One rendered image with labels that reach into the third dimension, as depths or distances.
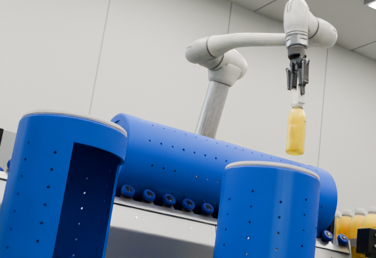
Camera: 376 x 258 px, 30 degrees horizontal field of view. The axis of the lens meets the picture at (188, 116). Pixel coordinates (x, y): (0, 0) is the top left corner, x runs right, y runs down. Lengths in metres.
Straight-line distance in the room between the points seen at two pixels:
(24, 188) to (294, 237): 0.72
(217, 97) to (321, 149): 3.49
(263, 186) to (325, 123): 4.87
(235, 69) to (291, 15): 0.56
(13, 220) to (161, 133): 0.78
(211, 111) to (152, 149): 1.03
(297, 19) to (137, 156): 0.95
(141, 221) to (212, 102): 1.16
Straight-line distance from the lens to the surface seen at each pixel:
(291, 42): 2.82
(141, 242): 2.25
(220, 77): 3.28
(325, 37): 2.96
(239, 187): 1.96
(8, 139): 3.88
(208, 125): 3.27
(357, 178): 6.96
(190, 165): 2.34
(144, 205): 2.28
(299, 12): 2.86
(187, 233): 2.33
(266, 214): 1.92
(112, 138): 1.76
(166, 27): 5.98
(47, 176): 1.70
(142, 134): 2.29
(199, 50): 3.19
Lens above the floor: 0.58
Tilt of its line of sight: 16 degrees up
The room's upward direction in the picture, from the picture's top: 8 degrees clockwise
